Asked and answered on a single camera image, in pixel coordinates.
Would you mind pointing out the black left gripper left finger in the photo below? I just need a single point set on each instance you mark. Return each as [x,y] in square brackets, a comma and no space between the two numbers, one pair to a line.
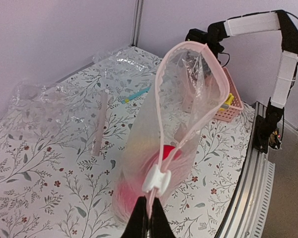
[137,226]

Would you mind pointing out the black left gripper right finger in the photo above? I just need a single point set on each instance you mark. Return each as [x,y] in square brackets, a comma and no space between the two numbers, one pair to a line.
[158,224]

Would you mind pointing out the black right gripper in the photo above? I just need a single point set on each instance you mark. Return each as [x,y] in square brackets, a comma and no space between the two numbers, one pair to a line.
[200,36]

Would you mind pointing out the yellow toy banana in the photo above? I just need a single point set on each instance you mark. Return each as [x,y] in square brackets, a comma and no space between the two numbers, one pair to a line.
[228,102]

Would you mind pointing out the red toy apple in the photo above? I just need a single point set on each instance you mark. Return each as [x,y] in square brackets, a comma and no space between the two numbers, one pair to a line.
[167,149]

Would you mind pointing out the clear zip top bag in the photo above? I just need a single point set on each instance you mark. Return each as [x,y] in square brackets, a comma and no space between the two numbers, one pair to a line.
[189,88]

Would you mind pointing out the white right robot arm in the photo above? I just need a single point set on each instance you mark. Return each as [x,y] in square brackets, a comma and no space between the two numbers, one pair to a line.
[254,58]

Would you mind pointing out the crumpled clear bag right back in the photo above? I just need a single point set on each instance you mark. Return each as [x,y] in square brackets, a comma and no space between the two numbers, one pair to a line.
[129,59]

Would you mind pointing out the clear bag at back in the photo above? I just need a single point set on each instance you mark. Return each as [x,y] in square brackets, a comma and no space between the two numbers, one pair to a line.
[70,115]

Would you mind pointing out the pink plastic basket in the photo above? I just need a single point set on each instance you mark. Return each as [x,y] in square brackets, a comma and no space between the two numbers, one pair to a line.
[233,106]

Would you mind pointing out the blue pen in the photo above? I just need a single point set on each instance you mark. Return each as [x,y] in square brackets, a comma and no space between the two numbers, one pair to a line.
[135,95]

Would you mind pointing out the floral tablecloth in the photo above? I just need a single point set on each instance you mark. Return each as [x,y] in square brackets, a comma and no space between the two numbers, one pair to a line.
[51,191]

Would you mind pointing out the right aluminium post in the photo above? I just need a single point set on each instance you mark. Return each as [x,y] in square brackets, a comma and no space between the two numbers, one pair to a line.
[139,5]

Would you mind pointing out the aluminium front rail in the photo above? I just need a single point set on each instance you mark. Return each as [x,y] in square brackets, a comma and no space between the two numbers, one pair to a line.
[248,209]

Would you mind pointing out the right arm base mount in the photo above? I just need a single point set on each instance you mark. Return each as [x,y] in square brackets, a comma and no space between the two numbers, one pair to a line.
[265,126]

